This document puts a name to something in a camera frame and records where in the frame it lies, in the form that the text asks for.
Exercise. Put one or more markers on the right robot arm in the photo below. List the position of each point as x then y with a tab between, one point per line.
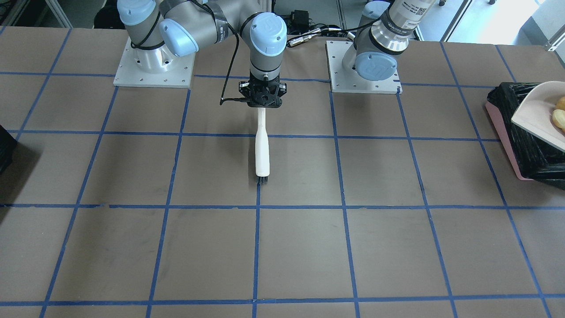
164	35

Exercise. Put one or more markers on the brown potato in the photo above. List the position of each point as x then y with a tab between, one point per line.
560	104

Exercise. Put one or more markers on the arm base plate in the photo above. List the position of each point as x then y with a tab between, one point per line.
368	72
157	68

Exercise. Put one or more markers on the beige plastic dustpan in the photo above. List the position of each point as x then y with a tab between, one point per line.
534	114

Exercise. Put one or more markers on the beige hand brush black bristles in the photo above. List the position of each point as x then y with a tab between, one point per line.
262	148

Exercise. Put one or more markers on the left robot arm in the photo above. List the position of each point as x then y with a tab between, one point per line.
383	32

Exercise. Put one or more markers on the bin with black liner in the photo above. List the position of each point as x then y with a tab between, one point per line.
531	158

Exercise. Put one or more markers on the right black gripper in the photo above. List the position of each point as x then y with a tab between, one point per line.
243	87

